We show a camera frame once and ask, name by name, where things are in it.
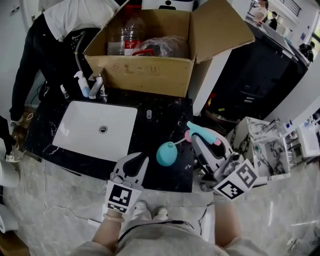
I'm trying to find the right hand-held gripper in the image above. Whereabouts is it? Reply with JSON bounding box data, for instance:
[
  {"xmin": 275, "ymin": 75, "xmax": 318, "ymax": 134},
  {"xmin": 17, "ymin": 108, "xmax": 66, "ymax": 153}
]
[{"xmin": 191, "ymin": 131, "xmax": 259, "ymax": 201}]

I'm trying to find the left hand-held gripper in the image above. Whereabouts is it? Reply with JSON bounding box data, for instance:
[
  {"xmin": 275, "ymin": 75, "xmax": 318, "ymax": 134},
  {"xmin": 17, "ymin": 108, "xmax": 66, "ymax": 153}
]
[{"xmin": 103, "ymin": 151, "xmax": 150, "ymax": 214}]

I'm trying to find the pink and teal spray trigger head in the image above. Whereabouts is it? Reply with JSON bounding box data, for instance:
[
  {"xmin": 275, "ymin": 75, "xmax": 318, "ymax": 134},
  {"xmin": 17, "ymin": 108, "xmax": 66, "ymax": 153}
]
[{"xmin": 172, "ymin": 120, "xmax": 223, "ymax": 149}]

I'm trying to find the teal spray bottle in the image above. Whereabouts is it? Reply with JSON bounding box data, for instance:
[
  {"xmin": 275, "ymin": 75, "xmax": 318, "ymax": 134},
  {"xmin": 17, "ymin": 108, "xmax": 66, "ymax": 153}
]
[{"xmin": 155, "ymin": 140, "xmax": 179, "ymax": 167}]

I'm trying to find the person's left forearm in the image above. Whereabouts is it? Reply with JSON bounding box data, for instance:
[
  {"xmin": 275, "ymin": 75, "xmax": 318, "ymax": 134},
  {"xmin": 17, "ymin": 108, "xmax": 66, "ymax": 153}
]
[{"xmin": 91, "ymin": 212, "xmax": 125, "ymax": 253}]

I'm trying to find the person's right forearm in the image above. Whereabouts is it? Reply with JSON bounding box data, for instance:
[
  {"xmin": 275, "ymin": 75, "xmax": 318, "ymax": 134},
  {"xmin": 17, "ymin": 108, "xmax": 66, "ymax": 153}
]
[{"xmin": 213, "ymin": 194, "xmax": 243, "ymax": 249}]

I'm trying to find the white pump bottle blue liquid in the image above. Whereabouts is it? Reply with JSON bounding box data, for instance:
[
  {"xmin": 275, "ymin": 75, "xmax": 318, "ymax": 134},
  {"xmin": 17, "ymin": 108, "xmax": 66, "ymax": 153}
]
[{"xmin": 73, "ymin": 70, "xmax": 91, "ymax": 99}]

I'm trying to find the black marble vanity counter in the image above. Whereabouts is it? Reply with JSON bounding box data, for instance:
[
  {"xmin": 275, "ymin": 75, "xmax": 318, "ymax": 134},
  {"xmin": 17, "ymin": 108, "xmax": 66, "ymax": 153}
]
[{"xmin": 24, "ymin": 87, "xmax": 195, "ymax": 194}]

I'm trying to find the person's left white shoe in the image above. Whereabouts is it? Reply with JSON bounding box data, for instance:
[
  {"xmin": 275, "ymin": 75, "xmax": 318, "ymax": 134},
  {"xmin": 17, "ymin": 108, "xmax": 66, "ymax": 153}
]
[{"xmin": 134, "ymin": 200, "xmax": 151, "ymax": 221}]

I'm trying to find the person's white shoe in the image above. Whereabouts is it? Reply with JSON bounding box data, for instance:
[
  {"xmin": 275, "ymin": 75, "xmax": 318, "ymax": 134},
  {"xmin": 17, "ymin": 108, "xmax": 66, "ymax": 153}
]
[
  {"xmin": 134, "ymin": 200, "xmax": 151, "ymax": 221},
  {"xmin": 153, "ymin": 206, "xmax": 169, "ymax": 222}
]

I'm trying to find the person's right white shoe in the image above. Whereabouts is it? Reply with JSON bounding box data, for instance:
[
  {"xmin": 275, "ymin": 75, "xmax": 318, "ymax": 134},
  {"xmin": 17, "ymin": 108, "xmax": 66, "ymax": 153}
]
[{"xmin": 153, "ymin": 206, "xmax": 169, "ymax": 222}]

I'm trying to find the white sink basin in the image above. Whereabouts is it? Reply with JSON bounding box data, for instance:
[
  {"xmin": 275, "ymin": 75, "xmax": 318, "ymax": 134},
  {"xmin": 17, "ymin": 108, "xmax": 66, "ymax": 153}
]
[{"xmin": 51, "ymin": 99, "xmax": 139, "ymax": 164}]

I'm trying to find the white marble cabinet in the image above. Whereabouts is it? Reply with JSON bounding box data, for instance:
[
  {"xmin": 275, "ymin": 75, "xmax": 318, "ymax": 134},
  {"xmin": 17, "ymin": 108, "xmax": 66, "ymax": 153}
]
[{"xmin": 229, "ymin": 116, "xmax": 293, "ymax": 183}]

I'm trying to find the person's light grey shirt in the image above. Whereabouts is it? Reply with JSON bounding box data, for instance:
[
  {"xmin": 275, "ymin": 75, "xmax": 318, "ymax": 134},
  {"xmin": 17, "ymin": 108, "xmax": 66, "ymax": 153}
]
[{"xmin": 69, "ymin": 221, "xmax": 270, "ymax": 256}]

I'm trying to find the black cabinet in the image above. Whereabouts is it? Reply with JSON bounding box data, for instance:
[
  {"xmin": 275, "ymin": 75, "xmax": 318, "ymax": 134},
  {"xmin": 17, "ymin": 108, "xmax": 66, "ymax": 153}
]
[{"xmin": 211, "ymin": 21, "xmax": 310, "ymax": 121}]

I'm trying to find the white vanity sink unit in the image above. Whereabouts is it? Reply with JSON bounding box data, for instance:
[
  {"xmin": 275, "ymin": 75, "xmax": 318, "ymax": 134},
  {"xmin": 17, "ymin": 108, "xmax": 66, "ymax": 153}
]
[{"xmin": 296, "ymin": 121, "xmax": 320, "ymax": 159}]

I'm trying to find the brown cardboard box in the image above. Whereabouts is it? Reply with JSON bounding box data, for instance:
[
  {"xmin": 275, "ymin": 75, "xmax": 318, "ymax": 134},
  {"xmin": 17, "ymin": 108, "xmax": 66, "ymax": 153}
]
[{"xmin": 83, "ymin": 0, "xmax": 256, "ymax": 99}]

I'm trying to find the clear plastic bag bundle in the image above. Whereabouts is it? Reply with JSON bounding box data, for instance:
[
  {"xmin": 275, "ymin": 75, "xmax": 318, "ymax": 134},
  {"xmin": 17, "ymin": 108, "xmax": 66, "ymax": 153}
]
[{"xmin": 130, "ymin": 34, "xmax": 190, "ymax": 59}]

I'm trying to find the white ceramic fixture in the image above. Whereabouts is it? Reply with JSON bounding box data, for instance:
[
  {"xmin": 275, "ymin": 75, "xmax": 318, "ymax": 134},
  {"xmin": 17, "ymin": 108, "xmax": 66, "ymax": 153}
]
[
  {"xmin": 0, "ymin": 159, "xmax": 21, "ymax": 189},
  {"xmin": 0, "ymin": 203, "xmax": 20, "ymax": 234}
]

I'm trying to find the white sign black pictogram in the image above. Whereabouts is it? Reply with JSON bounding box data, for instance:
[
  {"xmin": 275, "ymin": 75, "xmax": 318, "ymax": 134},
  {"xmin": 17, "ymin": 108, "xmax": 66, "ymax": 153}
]
[{"xmin": 140, "ymin": 0, "xmax": 196, "ymax": 12}]

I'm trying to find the black railing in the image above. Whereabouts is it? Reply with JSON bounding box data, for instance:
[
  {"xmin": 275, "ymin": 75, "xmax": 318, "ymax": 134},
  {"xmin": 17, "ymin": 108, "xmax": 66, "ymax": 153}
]
[{"xmin": 281, "ymin": 0, "xmax": 301, "ymax": 17}]

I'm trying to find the pale bangle bracelet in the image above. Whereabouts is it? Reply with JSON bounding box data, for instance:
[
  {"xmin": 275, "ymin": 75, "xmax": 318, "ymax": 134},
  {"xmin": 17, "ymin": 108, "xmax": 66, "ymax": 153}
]
[{"xmin": 102, "ymin": 212, "xmax": 125, "ymax": 224}]

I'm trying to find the black cable on shirt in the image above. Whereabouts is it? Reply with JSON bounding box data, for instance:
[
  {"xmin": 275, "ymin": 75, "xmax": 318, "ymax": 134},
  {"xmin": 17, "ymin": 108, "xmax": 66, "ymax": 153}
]
[{"xmin": 119, "ymin": 219, "xmax": 195, "ymax": 241}]

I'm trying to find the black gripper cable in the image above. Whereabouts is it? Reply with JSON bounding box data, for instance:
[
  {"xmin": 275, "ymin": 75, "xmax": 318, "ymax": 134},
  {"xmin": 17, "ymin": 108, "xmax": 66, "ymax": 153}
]
[{"xmin": 196, "ymin": 201, "xmax": 216, "ymax": 236}]

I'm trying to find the white floor cable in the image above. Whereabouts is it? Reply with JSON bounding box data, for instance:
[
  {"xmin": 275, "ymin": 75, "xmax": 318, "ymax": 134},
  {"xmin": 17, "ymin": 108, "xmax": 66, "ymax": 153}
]
[{"xmin": 40, "ymin": 159, "xmax": 102, "ymax": 226}]

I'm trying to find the grey flexible hose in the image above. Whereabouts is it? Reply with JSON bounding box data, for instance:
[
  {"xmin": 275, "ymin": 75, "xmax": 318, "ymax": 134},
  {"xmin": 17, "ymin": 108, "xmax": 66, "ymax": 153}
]
[{"xmin": 74, "ymin": 29, "xmax": 88, "ymax": 74}]

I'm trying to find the clear plastic bottle red handle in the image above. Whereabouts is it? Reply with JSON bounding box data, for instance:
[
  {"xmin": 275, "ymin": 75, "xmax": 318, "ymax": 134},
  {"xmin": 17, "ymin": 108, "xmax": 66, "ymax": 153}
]
[{"xmin": 107, "ymin": 4, "xmax": 147, "ymax": 57}]

